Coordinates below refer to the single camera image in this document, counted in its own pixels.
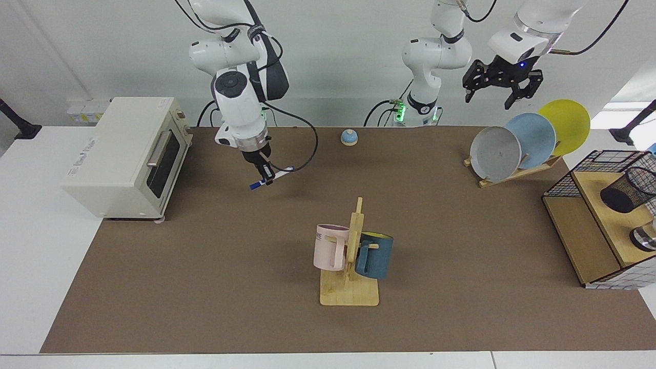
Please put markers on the blue and white marker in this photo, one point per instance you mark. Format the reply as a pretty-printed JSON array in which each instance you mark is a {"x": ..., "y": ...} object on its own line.
[{"x": 283, "y": 171}]

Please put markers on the black mesh pen holder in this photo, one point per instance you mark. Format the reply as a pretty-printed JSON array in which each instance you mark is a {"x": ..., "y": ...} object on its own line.
[{"x": 622, "y": 197}]

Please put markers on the light blue plate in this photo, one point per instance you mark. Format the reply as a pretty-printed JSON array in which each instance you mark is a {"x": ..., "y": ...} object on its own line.
[{"x": 535, "y": 136}]

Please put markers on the grey plate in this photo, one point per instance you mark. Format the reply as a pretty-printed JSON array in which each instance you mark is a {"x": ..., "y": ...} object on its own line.
[{"x": 494, "y": 154}]

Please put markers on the yellow plate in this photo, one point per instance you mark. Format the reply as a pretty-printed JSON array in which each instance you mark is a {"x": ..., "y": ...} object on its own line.
[{"x": 569, "y": 123}]

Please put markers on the wooden plate rack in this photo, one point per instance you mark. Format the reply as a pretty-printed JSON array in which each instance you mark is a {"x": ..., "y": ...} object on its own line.
[{"x": 512, "y": 177}]

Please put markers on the small blue round bell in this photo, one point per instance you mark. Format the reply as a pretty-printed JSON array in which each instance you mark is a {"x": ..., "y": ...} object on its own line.
[{"x": 349, "y": 137}]

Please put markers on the pink cup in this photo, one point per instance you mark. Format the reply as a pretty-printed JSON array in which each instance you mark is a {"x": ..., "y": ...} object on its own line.
[{"x": 325, "y": 251}]

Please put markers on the brown table cloth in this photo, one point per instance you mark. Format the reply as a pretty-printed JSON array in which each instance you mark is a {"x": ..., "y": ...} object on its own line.
[{"x": 256, "y": 287}]

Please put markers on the black clamp stand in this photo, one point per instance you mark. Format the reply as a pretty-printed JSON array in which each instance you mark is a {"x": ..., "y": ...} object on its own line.
[
  {"x": 25, "y": 130},
  {"x": 622, "y": 136}
]

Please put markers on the pale toaster oven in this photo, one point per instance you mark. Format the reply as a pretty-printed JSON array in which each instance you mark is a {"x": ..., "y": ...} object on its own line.
[{"x": 118, "y": 154}]

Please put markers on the teal cup yellow inside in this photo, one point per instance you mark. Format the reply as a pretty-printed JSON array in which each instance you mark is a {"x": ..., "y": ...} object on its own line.
[{"x": 379, "y": 256}]

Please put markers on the wooden cup stand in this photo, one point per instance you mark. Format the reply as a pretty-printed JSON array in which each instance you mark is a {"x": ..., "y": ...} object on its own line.
[{"x": 348, "y": 294}]

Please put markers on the round metal-rimmed lid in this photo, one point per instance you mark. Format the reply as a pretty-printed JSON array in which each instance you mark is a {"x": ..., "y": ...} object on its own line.
[{"x": 644, "y": 238}]

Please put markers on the white wall socket box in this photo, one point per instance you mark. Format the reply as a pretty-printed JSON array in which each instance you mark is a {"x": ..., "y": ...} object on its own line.
[{"x": 84, "y": 110}]

